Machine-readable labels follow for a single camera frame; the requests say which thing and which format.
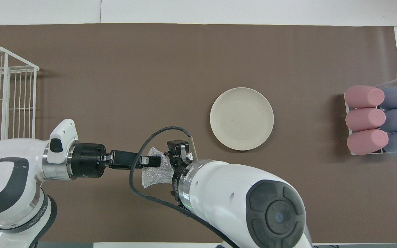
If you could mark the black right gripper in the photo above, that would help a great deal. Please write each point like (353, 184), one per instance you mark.
(181, 160)

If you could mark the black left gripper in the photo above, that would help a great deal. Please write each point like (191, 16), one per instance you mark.
(124, 159)

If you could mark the silver mesh sponge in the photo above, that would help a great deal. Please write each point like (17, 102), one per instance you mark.
(159, 175)

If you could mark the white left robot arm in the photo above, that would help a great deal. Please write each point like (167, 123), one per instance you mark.
(9, 155)

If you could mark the cream round plate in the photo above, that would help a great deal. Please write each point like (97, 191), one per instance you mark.
(241, 119)

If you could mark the brown table mat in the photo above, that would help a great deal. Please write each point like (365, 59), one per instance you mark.
(115, 86)

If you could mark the pink plastic cup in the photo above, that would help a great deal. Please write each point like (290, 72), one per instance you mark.
(364, 120)
(364, 96)
(365, 143)

